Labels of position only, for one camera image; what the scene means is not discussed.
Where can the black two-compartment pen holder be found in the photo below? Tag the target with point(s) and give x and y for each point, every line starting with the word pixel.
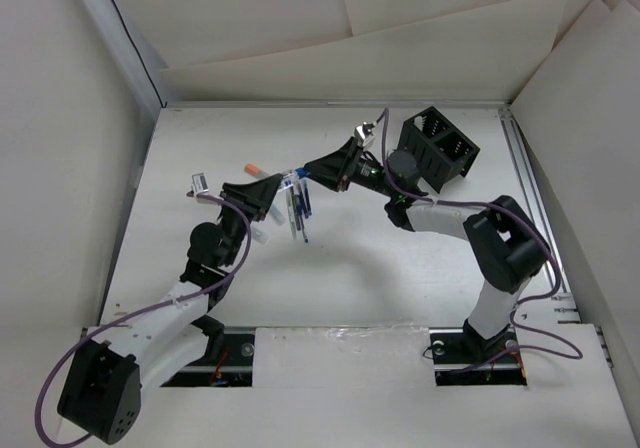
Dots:
pixel 441 150

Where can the orange cap clear marker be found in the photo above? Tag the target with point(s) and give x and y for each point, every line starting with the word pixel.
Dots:
pixel 255 171

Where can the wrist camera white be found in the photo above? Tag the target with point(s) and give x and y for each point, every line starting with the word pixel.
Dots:
pixel 364 134
pixel 199 186

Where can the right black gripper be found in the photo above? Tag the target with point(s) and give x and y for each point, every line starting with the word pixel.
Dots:
pixel 338 168

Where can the blue cap clear marker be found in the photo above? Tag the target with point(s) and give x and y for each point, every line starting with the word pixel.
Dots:
pixel 293 176

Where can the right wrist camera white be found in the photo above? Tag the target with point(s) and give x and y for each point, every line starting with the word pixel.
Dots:
pixel 364 134

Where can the light blue cap marker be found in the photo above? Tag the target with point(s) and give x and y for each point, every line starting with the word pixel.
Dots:
pixel 277 215

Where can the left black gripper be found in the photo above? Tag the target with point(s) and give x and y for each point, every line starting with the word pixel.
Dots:
pixel 252 199

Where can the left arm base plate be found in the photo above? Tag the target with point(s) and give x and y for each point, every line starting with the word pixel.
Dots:
pixel 227 365

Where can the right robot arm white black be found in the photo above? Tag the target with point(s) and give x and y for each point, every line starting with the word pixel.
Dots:
pixel 508 249

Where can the dark blue pen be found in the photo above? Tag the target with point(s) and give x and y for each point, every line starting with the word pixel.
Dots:
pixel 306 199

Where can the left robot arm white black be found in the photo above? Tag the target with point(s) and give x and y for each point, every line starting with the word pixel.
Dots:
pixel 108 379

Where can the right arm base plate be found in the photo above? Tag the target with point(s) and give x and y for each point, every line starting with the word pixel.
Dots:
pixel 458 360

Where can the green cap clear marker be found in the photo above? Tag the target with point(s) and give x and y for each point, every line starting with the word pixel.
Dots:
pixel 259 235

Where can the green grey pen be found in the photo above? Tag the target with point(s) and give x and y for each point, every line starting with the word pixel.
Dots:
pixel 298 227

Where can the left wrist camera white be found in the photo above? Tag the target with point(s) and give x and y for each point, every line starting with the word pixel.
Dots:
pixel 199 186

